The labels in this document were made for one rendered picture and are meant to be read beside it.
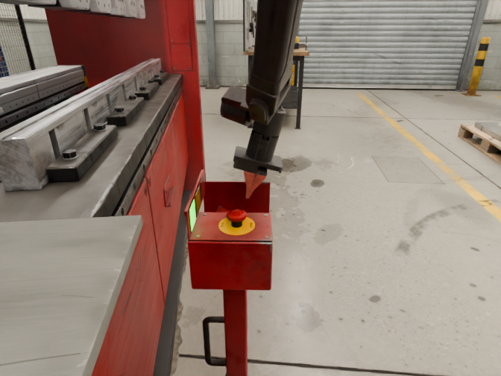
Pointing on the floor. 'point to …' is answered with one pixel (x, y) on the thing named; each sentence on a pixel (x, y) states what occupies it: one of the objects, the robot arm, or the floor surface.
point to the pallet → (487, 147)
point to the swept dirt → (178, 320)
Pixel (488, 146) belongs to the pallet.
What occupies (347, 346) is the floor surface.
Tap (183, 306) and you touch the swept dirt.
